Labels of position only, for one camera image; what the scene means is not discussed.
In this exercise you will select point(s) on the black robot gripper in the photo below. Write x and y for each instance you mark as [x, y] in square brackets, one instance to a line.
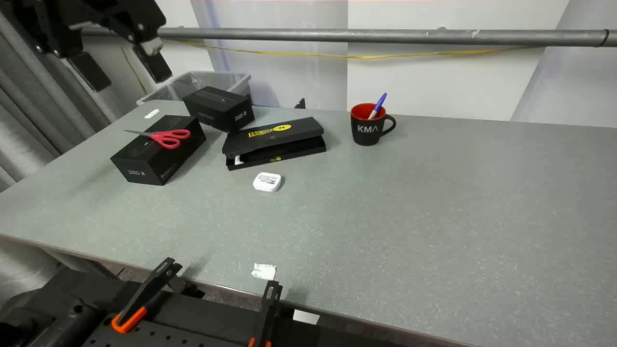
[55, 25]

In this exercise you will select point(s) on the blue marker pen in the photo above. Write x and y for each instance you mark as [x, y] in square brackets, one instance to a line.
[379, 106]

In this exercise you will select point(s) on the black mug red inside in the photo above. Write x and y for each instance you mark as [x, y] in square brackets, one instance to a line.
[368, 129]

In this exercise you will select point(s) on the black box front left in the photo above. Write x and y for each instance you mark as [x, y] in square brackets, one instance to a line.
[146, 160]

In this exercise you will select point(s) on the black box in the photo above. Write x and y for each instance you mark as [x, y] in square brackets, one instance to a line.
[221, 108]
[146, 160]

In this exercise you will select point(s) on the black box rear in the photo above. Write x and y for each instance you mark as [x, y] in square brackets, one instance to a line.
[221, 108]

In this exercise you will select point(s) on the small white square device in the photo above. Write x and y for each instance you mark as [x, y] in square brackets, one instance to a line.
[267, 181]

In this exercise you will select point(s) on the black long stapler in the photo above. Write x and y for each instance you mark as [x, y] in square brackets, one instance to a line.
[275, 143]

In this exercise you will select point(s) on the black orange clamp left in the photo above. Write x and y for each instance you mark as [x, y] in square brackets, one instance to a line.
[144, 297]

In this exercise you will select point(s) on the black orange clamp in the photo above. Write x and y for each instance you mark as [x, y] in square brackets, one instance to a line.
[144, 297]
[267, 314]

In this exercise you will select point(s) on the white tape piece on table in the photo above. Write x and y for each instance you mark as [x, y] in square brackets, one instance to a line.
[264, 270]

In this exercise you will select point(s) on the grey horizontal metal pipe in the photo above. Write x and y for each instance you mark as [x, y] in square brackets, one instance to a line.
[474, 37]

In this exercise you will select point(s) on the black orange clamp right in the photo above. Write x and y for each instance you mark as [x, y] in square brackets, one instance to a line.
[267, 314]

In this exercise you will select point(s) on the red handled scissors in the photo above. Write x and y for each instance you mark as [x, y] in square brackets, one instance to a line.
[169, 139]

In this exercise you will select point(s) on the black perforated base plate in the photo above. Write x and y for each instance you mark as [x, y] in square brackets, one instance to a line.
[76, 308]

